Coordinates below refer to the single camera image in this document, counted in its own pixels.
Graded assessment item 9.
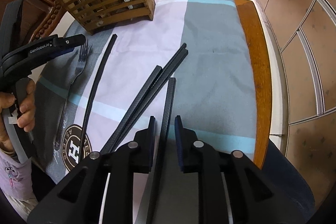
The person's lilac clothing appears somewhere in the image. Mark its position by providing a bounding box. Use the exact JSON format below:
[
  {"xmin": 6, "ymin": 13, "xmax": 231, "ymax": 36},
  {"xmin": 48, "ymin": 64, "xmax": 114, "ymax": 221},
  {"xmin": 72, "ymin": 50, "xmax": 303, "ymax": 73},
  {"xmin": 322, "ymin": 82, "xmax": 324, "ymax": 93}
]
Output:
[{"xmin": 0, "ymin": 149, "xmax": 35, "ymax": 199}]

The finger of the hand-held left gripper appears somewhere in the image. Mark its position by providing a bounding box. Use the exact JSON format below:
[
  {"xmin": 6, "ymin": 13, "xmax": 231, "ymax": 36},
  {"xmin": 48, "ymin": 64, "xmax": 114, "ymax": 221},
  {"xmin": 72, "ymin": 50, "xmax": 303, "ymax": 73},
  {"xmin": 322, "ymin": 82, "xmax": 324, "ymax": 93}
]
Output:
[{"xmin": 49, "ymin": 34, "xmax": 87, "ymax": 57}]

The wooden table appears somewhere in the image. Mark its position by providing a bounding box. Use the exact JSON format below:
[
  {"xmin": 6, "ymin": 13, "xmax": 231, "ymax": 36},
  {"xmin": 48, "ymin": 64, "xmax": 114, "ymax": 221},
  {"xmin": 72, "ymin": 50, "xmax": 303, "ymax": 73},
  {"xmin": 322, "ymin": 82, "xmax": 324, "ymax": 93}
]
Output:
[{"xmin": 232, "ymin": 0, "xmax": 273, "ymax": 170}]

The person's left hand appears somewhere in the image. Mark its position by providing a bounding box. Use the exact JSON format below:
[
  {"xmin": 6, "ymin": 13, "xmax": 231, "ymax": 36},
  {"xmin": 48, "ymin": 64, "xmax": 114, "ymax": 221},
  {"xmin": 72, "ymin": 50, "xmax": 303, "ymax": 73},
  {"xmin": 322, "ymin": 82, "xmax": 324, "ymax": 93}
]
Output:
[{"xmin": 0, "ymin": 79, "xmax": 37, "ymax": 159}]

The grey lilac striped cloth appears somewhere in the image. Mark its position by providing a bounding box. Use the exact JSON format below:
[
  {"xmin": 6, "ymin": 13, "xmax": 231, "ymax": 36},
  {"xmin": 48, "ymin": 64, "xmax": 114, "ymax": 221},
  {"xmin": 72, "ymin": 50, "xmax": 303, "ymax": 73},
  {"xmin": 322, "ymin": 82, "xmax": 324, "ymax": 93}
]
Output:
[{"xmin": 35, "ymin": 0, "xmax": 257, "ymax": 224}]

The person's jeans leg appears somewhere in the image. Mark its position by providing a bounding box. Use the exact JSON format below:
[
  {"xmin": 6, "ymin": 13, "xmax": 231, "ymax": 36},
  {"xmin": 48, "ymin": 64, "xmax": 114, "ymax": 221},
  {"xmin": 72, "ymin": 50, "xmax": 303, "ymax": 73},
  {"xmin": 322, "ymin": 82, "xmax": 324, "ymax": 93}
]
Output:
[{"xmin": 261, "ymin": 139, "xmax": 316, "ymax": 216}]

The black chopstick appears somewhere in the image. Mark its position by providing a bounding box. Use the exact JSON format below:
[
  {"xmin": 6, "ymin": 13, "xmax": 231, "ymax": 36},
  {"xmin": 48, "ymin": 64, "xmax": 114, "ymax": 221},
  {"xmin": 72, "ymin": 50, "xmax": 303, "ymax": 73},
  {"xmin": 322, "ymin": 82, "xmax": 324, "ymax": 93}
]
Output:
[
  {"xmin": 110, "ymin": 49, "xmax": 190, "ymax": 154},
  {"xmin": 105, "ymin": 42, "xmax": 188, "ymax": 153},
  {"xmin": 81, "ymin": 34, "xmax": 118, "ymax": 137},
  {"xmin": 146, "ymin": 77, "xmax": 177, "ymax": 224},
  {"xmin": 100, "ymin": 65, "xmax": 163, "ymax": 155}
]

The steel fork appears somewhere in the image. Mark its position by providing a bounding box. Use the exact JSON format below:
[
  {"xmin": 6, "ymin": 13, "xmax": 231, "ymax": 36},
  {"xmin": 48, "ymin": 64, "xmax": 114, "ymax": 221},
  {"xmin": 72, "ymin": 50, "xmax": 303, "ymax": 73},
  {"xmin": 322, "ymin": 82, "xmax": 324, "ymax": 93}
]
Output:
[{"xmin": 54, "ymin": 41, "xmax": 92, "ymax": 149}]

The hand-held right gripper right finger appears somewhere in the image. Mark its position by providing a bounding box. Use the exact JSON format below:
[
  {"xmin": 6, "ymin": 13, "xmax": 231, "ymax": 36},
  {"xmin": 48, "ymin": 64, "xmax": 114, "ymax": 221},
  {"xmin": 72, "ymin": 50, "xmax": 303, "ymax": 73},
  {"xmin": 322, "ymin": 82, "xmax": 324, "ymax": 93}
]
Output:
[{"xmin": 174, "ymin": 115, "xmax": 305, "ymax": 224}]

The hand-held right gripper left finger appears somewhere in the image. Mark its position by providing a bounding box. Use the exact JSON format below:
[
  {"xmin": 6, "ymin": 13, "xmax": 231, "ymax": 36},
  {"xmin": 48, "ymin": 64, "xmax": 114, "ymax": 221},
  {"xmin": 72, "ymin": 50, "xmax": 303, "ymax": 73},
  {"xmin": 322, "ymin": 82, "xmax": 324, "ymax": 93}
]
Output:
[{"xmin": 27, "ymin": 116, "xmax": 156, "ymax": 224}]

